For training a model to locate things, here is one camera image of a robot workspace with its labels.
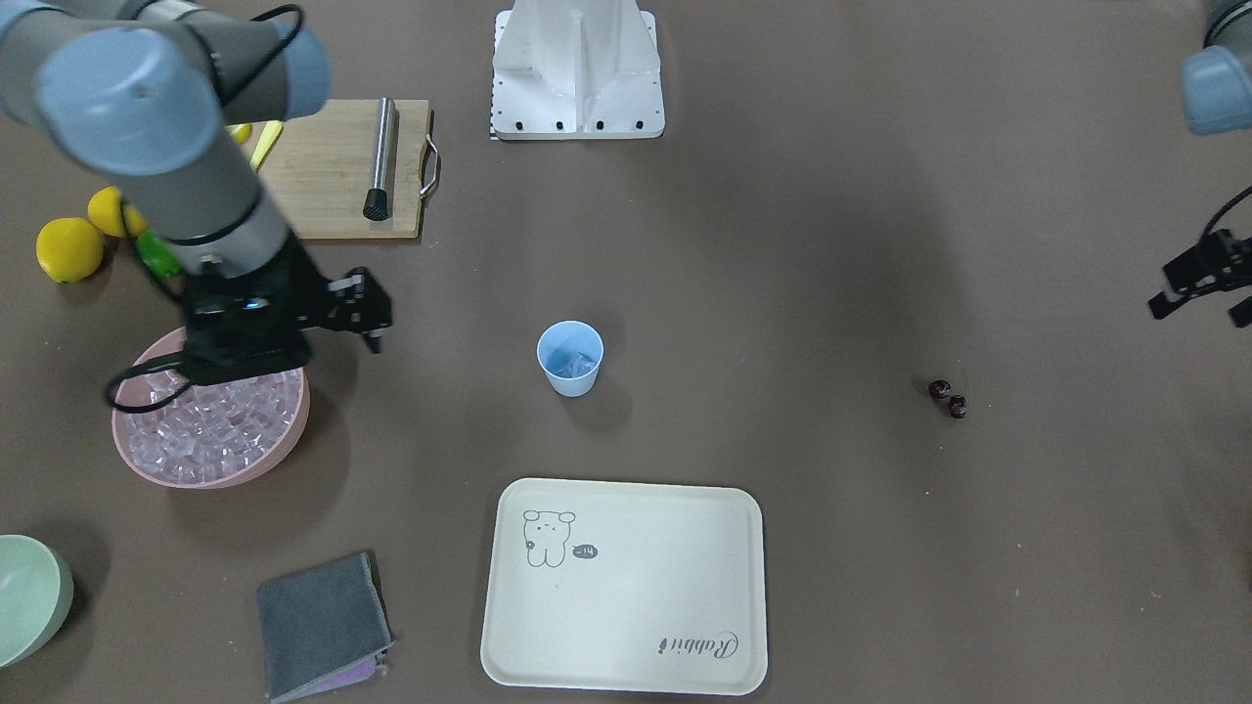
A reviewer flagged yellow lemon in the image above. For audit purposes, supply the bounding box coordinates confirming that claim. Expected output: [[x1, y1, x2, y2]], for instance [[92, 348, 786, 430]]
[[36, 217, 106, 286], [88, 185, 149, 238]]

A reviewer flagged light blue cup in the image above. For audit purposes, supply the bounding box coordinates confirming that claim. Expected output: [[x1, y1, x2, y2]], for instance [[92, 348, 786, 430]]
[[536, 319, 606, 398]]

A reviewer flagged steel muddler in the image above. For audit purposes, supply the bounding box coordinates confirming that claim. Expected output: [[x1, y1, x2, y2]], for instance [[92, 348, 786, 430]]
[[362, 96, 399, 222]]

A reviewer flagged wooden cutting board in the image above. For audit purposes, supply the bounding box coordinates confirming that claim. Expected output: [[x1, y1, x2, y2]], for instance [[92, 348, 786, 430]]
[[259, 99, 441, 241]]

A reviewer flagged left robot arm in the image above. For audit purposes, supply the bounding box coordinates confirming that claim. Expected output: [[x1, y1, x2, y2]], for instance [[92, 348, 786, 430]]
[[1146, 1, 1251, 319]]

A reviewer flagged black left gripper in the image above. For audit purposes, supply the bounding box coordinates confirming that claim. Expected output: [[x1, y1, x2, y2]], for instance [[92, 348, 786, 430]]
[[1148, 229, 1252, 329]]

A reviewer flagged grey folded cloth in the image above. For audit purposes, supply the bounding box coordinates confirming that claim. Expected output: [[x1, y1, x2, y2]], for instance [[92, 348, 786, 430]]
[[254, 551, 393, 703]]

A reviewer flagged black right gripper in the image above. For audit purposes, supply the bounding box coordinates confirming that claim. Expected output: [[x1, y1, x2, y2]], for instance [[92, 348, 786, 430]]
[[182, 236, 393, 385]]

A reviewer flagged pink bowl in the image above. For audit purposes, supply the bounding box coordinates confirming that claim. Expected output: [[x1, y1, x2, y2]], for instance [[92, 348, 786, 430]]
[[109, 367, 310, 489]]

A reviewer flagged lemon half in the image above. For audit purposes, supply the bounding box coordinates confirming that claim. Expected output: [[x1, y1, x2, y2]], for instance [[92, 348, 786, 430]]
[[227, 123, 253, 147]]

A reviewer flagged green bowl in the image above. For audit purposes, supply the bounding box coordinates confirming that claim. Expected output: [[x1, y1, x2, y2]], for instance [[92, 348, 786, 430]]
[[1, 534, 74, 668]]

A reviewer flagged cream tray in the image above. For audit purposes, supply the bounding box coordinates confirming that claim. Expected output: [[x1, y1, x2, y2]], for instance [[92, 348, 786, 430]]
[[480, 479, 769, 696]]

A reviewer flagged yellow plastic knife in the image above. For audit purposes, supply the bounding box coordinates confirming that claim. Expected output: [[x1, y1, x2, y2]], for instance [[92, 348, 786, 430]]
[[249, 120, 285, 172]]

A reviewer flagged clear ice cube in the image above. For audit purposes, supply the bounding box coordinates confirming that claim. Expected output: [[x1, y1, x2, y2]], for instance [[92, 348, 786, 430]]
[[548, 351, 600, 380]]

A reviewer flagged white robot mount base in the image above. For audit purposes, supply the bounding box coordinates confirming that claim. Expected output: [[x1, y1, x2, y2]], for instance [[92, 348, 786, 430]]
[[490, 1, 666, 142]]

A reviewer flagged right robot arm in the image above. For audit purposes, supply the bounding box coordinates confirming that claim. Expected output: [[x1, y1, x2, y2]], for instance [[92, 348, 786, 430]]
[[3, 1, 392, 386]]

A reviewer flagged green lime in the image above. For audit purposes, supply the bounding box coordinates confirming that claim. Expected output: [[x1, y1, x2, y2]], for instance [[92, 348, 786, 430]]
[[131, 230, 183, 281]]

